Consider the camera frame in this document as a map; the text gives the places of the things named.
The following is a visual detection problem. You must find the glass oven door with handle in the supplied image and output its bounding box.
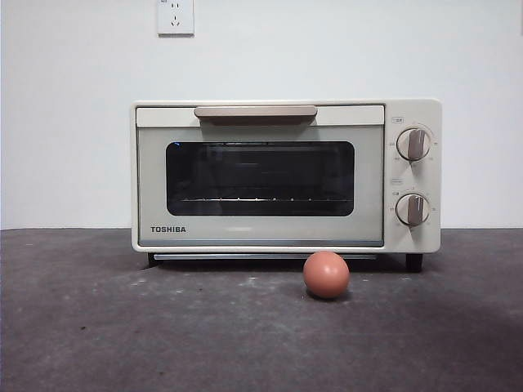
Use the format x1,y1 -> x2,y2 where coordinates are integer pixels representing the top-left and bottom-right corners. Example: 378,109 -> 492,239
135,105 -> 386,248

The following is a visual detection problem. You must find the brown egg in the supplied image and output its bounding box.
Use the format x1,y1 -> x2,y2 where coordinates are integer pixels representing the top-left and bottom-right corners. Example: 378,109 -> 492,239
302,251 -> 351,300

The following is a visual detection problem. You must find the metal oven crumb tray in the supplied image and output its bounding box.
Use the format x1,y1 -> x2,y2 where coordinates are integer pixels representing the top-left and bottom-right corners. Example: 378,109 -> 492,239
153,252 -> 378,261

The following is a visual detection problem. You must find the cream oven timer knob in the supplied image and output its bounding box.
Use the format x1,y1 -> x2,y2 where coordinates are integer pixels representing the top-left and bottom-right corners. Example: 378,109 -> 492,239
395,193 -> 431,227

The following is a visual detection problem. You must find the cream Toshiba toaster oven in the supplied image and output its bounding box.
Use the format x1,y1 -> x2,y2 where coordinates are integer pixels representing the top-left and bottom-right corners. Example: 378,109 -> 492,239
130,97 -> 443,274

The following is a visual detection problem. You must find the cream oven temperature knob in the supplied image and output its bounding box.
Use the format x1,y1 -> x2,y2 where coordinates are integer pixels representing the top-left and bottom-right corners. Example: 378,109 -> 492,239
396,127 -> 433,162

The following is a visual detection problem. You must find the metal wire oven rack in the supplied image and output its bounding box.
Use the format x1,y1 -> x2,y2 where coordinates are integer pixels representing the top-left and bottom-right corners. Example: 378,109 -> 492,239
179,197 -> 328,203

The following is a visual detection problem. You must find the white wall power socket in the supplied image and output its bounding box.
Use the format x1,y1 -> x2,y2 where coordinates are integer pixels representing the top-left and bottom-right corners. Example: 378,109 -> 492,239
157,0 -> 195,38

